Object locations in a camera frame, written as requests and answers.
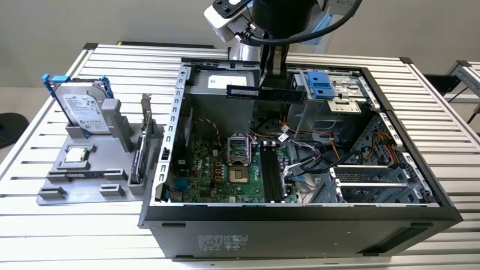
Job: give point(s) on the grey power supply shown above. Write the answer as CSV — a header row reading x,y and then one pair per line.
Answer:
x,y
222,112

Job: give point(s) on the green motherboard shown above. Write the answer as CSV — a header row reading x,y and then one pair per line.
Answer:
x,y
243,191

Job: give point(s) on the metal drive cage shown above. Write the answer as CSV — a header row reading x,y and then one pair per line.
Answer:
x,y
311,118

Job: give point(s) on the perforated metal disk cage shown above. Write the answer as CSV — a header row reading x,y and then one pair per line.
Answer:
x,y
370,168

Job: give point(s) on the grey parts rack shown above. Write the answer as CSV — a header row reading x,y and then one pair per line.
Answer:
x,y
105,157

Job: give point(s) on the dark blue RAM stick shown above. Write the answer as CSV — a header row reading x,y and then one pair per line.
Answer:
x,y
242,91

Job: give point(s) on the graphics card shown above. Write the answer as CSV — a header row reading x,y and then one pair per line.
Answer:
x,y
142,163

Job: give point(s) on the silver CPU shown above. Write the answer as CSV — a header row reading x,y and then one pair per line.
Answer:
x,y
77,154

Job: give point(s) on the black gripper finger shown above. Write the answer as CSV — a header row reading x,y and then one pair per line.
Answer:
x,y
267,67

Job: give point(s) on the black PC case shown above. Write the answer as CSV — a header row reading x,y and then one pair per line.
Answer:
x,y
285,239

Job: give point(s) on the CPU socket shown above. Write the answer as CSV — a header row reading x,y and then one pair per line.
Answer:
x,y
241,175

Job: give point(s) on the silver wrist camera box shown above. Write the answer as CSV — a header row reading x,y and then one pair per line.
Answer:
x,y
222,17

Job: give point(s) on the blue disk bay latch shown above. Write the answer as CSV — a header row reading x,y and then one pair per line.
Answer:
x,y
321,84

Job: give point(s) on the hard disk in blue carrier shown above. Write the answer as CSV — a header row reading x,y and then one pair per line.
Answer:
x,y
81,107

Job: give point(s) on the black round object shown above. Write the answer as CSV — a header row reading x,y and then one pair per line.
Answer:
x,y
11,129

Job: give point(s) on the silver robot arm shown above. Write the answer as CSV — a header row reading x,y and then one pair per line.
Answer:
x,y
243,52

